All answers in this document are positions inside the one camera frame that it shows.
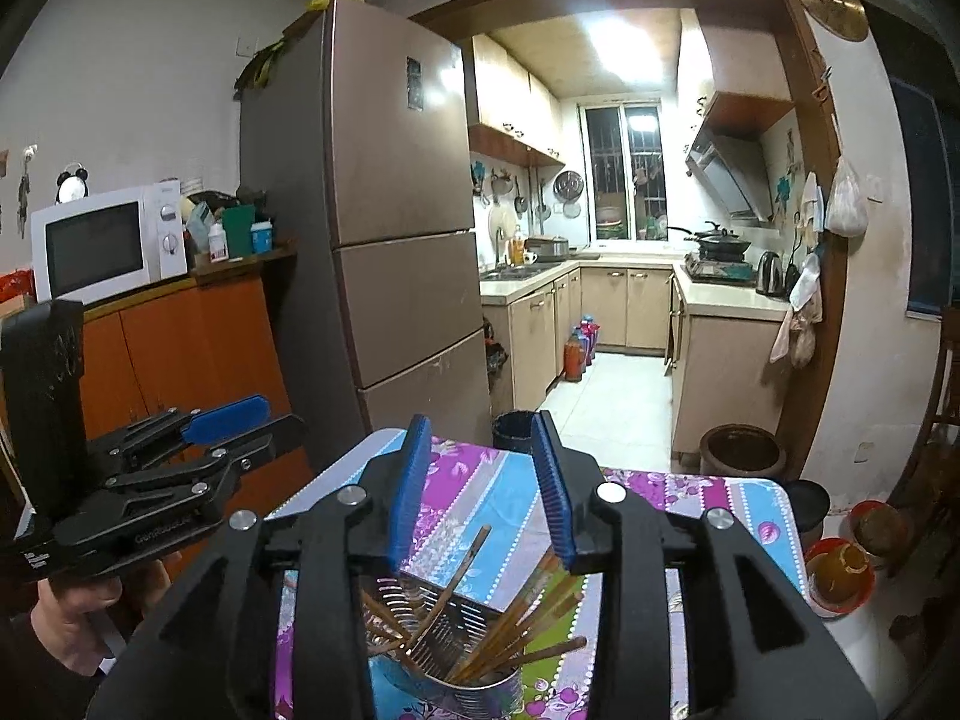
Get perforated steel utensil holder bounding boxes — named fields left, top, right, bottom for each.
left=360, top=572, right=526, bottom=720

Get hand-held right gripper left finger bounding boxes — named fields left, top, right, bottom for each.
left=86, top=414, right=434, bottom=720

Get steel range hood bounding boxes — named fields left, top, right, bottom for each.
left=685, top=127, right=774, bottom=225

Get wooden doorway frame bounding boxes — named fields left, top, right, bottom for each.
left=409, top=0, right=850, bottom=482

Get beige wall cabinet over hood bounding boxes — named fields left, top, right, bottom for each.
left=678, top=11, right=797, bottom=140

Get gas stove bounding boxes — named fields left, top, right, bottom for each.
left=682, top=253, right=758, bottom=283

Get pink plastic bottle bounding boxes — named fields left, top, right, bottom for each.
left=576, top=315, right=604, bottom=368

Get square kitchen ceiling light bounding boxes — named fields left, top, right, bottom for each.
left=589, top=11, right=658, bottom=77

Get brown refrigerator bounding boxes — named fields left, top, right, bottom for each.
left=238, top=0, right=496, bottom=470

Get beige kitchen base cabinets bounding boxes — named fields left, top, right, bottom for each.
left=479, top=259, right=797, bottom=460

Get red basin with gourd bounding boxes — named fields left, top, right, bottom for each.
left=805, top=536, right=875, bottom=614

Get bunch of bamboo chopsticks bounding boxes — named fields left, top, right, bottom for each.
left=360, top=525, right=590, bottom=691

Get person's left hand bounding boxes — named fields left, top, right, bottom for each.
left=37, top=553, right=177, bottom=680

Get white hanging cloth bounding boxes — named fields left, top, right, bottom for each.
left=798, top=172, right=827, bottom=242

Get gold round wall clock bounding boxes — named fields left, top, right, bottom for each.
left=791, top=0, right=872, bottom=43

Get green box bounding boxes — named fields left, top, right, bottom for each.
left=223, top=204, right=257, bottom=258

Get large dark window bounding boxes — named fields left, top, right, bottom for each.
left=862, top=0, right=960, bottom=317

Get beige wall cabinets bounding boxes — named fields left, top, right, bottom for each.
left=468, top=34, right=566, bottom=167

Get yellow green plastic bag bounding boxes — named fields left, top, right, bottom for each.
left=232, top=0, right=362, bottom=91

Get white hanging plastic bag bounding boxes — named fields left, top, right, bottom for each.
left=823, top=157, right=870, bottom=238

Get panda alarm clock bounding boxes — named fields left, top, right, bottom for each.
left=56, top=163, right=92, bottom=206

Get person's left forearm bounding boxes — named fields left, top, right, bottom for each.
left=0, top=600, right=143, bottom=720

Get black trash bin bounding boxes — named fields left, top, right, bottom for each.
left=493, top=410, right=545, bottom=455

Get brown ceramic jar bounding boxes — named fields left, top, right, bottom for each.
left=700, top=424, right=788, bottom=478

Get orange wooden cabinet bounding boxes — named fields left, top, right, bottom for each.
left=0, top=240, right=317, bottom=541

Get barred kitchen window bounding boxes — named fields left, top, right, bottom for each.
left=578, top=99, right=669, bottom=242

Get white microwave oven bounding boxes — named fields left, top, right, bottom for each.
left=30, top=184, right=189, bottom=305

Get blue flower wall decal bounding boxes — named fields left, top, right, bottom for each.
left=775, top=131, right=800, bottom=219

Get black wok with lid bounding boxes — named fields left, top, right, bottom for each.
left=667, top=221, right=752, bottom=257

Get steel electric kettle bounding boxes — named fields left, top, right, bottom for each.
left=754, top=249, right=788, bottom=296

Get floral plastic tablecloth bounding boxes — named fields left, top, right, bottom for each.
left=266, top=427, right=812, bottom=720

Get beige hanging towel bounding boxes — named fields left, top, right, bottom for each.
left=770, top=255, right=824, bottom=369

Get wooden chair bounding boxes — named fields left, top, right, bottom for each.
left=891, top=307, right=960, bottom=580

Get hanging key bunch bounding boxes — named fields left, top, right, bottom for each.
left=16, top=142, right=40, bottom=239

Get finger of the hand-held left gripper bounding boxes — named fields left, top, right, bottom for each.
left=85, top=394, right=273, bottom=467
left=100, top=414, right=308, bottom=516

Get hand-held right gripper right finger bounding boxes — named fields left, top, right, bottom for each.
left=530, top=411, right=878, bottom=720

